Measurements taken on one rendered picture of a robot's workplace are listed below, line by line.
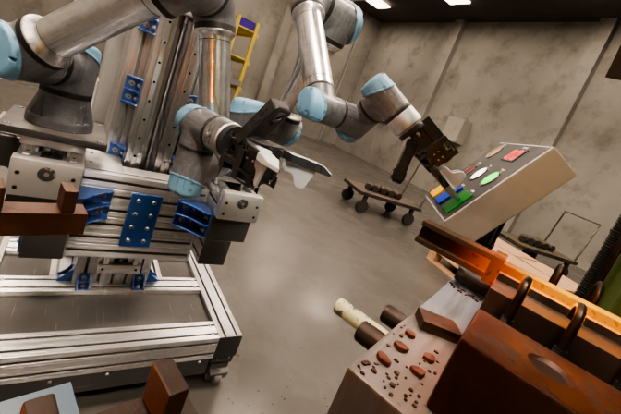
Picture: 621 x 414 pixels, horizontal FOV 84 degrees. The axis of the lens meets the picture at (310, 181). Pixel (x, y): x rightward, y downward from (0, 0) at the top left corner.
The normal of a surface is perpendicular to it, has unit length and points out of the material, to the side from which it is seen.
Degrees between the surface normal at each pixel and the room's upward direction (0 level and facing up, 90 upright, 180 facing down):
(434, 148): 90
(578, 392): 0
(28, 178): 90
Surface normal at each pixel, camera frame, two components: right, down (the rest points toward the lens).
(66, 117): 0.71, 0.09
